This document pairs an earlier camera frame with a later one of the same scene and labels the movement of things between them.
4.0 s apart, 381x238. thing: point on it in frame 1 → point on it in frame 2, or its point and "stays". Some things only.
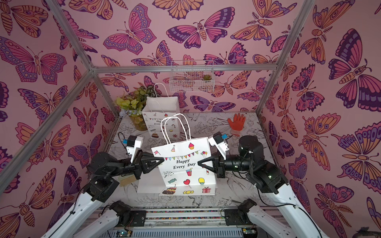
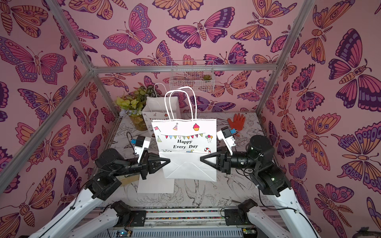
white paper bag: (180, 174) → (185, 139)
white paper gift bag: (151, 182) stays
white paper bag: (162, 114) stays
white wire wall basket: (192, 76) stays
